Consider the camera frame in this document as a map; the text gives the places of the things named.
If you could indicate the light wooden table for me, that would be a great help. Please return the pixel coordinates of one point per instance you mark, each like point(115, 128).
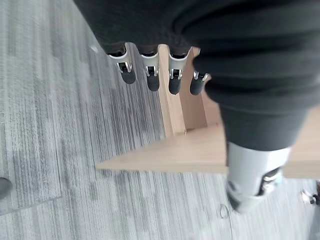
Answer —
point(190, 152)

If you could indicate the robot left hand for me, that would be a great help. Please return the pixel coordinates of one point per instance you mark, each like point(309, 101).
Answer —
point(225, 50)

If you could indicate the black chair caster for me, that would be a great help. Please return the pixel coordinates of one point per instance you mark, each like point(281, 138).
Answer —
point(311, 196)

